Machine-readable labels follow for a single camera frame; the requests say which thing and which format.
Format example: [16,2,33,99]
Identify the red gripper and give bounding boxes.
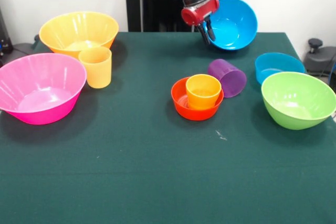
[181,0,221,46]

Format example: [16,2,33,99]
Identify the deep blue bowl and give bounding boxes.
[207,0,258,51]

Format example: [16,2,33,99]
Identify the purple cup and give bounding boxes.
[207,58,247,99]

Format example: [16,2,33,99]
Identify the orange cup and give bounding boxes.
[185,73,222,111]

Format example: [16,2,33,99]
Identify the small red-orange bowl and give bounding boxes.
[171,76,225,121]

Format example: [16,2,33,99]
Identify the shallow blue bowl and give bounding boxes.
[254,52,306,85]

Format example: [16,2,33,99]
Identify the dark grey round base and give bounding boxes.
[12,34,41,51]
[304,38,336,77]

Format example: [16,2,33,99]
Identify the yellow cup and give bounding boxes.
[78,46,112,89]

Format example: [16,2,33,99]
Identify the lime green bowl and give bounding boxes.
[261,71,336,131]

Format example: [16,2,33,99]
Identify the large yellow-orange bowl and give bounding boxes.
[38,11,119,60]

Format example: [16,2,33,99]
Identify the dark green table cloth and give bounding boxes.
[0,31,336,224]

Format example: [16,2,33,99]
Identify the pink bowl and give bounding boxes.
[0,52,87,125]

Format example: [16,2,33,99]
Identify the black electronics box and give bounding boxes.
[0,7,14,55]

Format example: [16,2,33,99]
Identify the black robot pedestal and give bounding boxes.
[121,0,213,33]

